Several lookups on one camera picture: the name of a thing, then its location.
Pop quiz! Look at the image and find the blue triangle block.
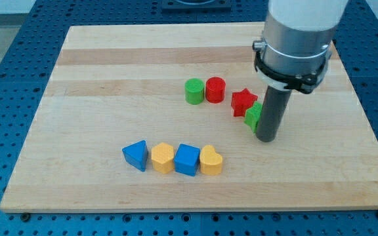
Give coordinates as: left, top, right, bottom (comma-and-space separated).
122, 140, 148, 172

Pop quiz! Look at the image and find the red star block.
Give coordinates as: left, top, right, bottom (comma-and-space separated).
231, 88, 258, 117

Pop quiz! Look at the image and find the green cylinder block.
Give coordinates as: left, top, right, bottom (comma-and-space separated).
184, 78, 205, 105

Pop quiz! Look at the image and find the blue cube block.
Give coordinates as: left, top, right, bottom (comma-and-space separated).
174, 144, 200, 176

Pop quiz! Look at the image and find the yellow heart block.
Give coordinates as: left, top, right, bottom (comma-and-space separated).
199, 145, 223, 176

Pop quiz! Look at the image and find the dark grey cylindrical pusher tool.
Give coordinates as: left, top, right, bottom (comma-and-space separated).
256, 86, 291, 142

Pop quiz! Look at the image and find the light wooden board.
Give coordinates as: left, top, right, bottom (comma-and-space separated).
0, 22, 378, 213

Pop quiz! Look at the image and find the yellow hexagon block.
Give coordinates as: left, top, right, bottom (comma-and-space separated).
151, 142, 175, 174

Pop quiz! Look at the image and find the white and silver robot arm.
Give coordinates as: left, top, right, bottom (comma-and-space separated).
252, 0, 348, 94

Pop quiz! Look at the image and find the green star block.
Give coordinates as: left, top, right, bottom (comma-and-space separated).
244, 101, 263, 133

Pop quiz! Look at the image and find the red cylinder block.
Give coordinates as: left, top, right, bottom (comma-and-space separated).
205, 77, 226, 104

